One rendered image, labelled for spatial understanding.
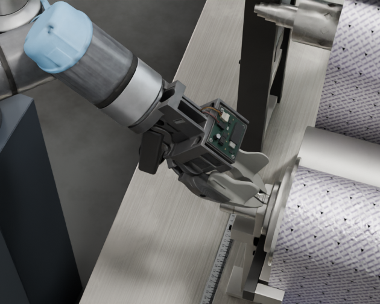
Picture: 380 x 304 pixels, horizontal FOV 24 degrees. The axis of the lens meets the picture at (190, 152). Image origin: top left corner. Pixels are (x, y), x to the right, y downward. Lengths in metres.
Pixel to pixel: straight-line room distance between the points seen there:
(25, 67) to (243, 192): 0.30
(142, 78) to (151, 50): 1.90
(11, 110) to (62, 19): 0.74
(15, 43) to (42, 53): 0.10
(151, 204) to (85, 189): 1.08
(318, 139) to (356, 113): 0.06
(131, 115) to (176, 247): 0.55
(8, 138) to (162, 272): 0.40
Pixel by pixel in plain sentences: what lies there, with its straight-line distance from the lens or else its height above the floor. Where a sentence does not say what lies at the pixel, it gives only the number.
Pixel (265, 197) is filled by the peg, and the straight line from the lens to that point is 1.13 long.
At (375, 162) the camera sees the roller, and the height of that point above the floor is 1.23.
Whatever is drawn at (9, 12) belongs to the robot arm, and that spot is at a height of 1.17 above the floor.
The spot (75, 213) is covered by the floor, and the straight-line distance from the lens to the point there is 2.58.
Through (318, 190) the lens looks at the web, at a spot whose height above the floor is 1.31.
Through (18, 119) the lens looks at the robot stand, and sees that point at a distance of 1.68.
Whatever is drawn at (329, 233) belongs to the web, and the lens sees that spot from 1.09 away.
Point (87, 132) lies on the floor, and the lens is 2.72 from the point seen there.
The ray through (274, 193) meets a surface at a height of 1.29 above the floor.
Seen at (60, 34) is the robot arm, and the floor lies 1.53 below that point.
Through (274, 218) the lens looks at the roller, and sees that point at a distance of 1.10.
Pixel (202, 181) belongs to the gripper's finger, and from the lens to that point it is 1.07.
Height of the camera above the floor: 2.26
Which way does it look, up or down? 58 degrees down
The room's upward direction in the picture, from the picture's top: straight up
